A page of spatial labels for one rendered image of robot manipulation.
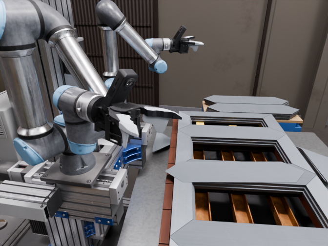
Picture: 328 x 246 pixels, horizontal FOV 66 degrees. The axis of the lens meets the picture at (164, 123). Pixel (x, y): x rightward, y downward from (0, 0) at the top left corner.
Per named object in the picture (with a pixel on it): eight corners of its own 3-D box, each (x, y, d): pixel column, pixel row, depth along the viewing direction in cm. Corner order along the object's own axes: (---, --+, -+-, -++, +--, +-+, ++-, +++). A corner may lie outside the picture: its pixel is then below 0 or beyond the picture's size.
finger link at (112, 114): (134, 128, 50) (127, 114, 58) (135, 120, 50) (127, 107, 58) (111, 129, 49) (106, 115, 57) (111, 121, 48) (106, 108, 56)
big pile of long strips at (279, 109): (285, 103, 241) (287, 97, 239) (302, 120, 205) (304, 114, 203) (202, 100, 247) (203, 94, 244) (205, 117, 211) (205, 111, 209)
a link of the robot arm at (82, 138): (111, 144, 78) (107, 111, 73) (80, 160, 70) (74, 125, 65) (94, 136, 82) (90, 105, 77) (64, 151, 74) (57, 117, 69)
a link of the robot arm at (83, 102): (99, 89, 67) (72, 93, 60) (111, 93, 64) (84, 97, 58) (99, 116, 69) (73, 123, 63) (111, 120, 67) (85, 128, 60)
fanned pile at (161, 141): (172, 132, 212) (172, 127, 210) (169, 158, 177) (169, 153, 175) (157, 131, 213) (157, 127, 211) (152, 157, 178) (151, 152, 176)
